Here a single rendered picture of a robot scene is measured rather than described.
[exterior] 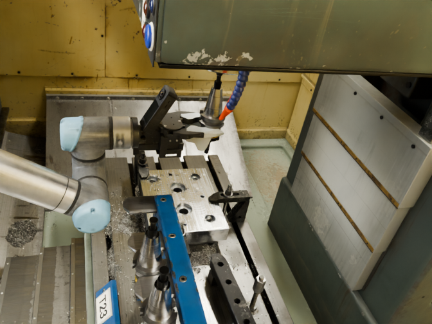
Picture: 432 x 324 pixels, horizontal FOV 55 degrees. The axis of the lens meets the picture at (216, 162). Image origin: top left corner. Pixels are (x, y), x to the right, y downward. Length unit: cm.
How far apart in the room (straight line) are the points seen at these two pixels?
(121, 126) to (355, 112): 64
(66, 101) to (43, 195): 123
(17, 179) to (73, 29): 117
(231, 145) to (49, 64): 90
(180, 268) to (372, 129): 63
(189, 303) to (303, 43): 46
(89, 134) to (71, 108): 111
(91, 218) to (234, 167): 119
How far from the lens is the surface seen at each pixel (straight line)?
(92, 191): 91
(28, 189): 86
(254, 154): 231
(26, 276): 149
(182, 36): 54
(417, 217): 113
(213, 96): 96
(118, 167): 155
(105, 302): 110
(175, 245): 84
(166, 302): 71
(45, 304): 137
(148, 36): 55
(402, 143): 108
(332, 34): 62
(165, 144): 97
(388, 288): 126
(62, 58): 199
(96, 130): 94
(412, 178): 106
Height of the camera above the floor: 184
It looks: 35 degrees down
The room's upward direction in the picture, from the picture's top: 11 degrees clockwise
